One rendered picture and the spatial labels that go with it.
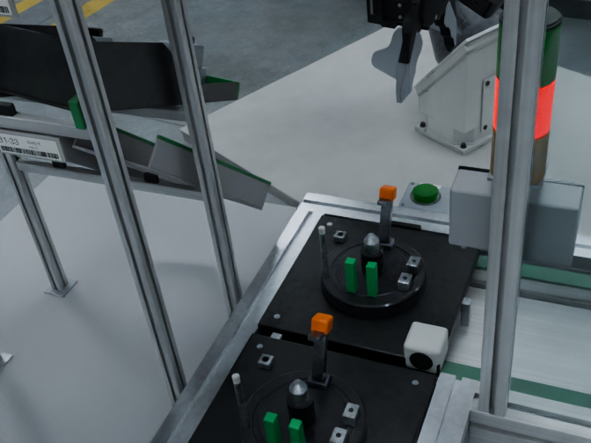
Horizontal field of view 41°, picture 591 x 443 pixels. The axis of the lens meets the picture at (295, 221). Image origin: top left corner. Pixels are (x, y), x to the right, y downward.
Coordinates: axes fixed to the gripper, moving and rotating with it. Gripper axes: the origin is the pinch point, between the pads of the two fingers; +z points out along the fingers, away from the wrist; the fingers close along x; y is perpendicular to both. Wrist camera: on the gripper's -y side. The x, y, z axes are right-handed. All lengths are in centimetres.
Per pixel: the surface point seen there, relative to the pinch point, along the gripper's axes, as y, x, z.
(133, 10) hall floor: 283, -198, 126
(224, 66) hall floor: 192, -164, 124
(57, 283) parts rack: 48, 36, 28
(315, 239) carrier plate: 10.6, 16.4, 20.1
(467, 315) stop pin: -14.0, 18.3, 22.2
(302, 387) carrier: -7.2, 44.9, 11.4
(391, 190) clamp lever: -0.5, 12.8, 9.9
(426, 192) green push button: 1.4, -0.7, 20.5
